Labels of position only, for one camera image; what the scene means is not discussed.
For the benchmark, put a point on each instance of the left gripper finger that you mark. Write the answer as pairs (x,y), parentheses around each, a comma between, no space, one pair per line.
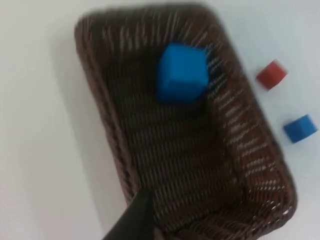
(136,217)

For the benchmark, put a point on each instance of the dark brown wicker basket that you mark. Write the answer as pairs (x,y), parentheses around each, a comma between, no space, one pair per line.
(175,155)

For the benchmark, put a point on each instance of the large blue cube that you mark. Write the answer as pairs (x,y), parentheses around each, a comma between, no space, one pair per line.
(181,75)

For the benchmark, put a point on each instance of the small blue cube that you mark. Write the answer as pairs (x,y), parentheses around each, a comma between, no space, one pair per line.
(300,128)

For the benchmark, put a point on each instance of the small red cube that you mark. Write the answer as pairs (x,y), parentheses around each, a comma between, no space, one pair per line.
(271,75)

